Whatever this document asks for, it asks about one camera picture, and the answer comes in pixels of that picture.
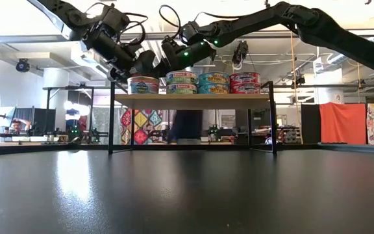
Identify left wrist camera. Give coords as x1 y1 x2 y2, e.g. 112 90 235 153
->
101 3 131 32

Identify colourful patchwork quilt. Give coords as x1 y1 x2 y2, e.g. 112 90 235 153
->
119 109 168 146

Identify yellow hanging cord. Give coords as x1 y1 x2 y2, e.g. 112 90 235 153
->
289 31 304 145

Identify teal label can silver lid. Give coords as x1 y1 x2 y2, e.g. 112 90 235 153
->
198 71 231 85
197 83 231 95

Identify orange cloth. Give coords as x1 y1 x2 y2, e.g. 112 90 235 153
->
319 102 368 146

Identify gold-lid tuna can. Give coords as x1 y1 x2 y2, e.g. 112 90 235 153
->
127 75 160 95

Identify wooden shelf black metal frame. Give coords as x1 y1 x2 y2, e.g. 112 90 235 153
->
107 81 278 155

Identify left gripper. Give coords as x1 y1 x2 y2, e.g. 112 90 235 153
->
82 27 158 85

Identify black table frame rails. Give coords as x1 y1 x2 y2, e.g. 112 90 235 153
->
0 142 374 156

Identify red label can silver lid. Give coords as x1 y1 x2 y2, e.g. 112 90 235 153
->
229 71 262 85
230 83 262 95

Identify blue grey partition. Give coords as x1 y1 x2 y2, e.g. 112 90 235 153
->
10 107 57 133

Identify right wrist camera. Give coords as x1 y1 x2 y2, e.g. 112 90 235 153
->
160 34 184 56

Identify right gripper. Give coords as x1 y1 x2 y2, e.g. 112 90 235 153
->
153 53 183 79

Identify person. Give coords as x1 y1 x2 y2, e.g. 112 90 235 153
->
8 118 32 134
166 109 205 146

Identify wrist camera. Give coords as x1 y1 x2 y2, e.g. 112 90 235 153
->
101 3 131 32
160 34 184 56

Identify black panel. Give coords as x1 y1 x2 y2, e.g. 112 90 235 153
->
301 103 321 144

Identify white ribbed ceiling duct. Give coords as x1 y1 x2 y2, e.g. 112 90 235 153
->
327 48 350 66

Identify white ceiling air duct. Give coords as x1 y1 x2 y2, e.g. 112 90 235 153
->
71 45 119 82

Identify black rack frame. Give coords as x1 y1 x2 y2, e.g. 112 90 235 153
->
42 84 96 137

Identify black table mat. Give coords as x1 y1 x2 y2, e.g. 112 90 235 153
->
0 148 374 234

